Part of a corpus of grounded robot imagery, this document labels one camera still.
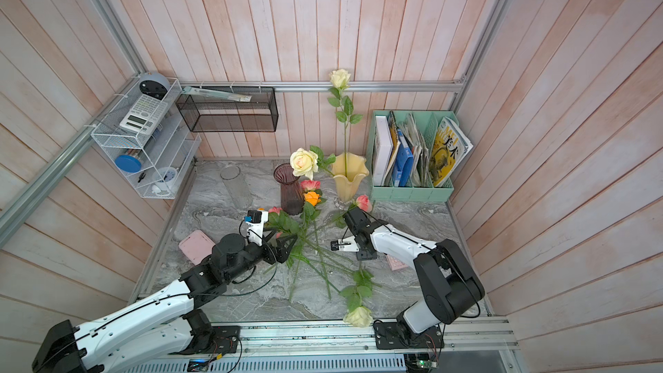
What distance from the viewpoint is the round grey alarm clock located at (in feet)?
2.67

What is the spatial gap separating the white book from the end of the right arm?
27cm

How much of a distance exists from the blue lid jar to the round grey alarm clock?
0.22 m

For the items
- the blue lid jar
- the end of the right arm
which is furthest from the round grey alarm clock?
the end of the right arm

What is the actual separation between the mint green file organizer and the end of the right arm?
27cm

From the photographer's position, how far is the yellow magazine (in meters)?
0.94

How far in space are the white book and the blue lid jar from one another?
785mm

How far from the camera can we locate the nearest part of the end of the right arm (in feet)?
2.14

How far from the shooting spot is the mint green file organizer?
940 mm

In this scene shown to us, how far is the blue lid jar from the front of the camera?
776 mm

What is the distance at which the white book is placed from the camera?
2.99 feet
